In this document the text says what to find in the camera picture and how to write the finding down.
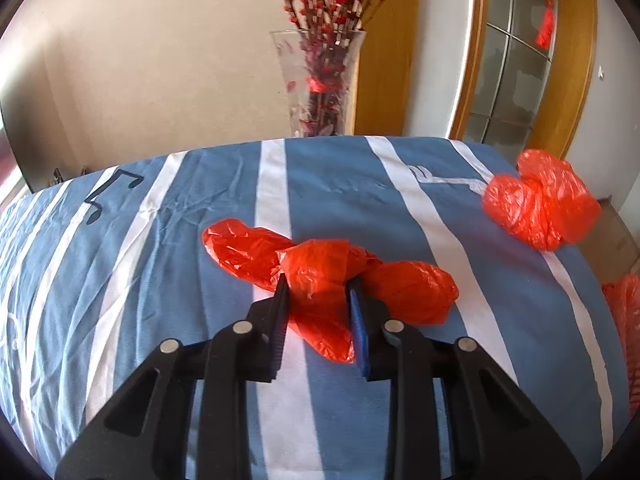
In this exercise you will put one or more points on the red plastic bag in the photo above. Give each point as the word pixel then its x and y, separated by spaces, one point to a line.
pixel 625 320
pixel 540 205
pixel 320 265

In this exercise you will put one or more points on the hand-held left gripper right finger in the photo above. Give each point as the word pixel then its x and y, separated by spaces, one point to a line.
pixel 359 335

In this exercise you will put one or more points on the glass vase red berry branches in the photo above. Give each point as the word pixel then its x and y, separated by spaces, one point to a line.
pixel 320 10

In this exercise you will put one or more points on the red tassel knot ornament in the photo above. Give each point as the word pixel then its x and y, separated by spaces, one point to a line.
pixel 545 30

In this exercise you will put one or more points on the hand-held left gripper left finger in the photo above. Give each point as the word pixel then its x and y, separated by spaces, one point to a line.
pixel 279 330

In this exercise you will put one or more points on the blue white striped bedsheet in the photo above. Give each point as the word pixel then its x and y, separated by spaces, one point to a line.
pixel 200 185

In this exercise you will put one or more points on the frosted glass door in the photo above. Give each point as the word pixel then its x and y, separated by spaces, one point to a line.
pixel 510 85

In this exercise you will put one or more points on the wooden door frame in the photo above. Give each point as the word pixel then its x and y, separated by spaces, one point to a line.
pixel 575 85

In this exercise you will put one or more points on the tall glass vase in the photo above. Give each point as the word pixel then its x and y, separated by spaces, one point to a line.
pixel 287 85

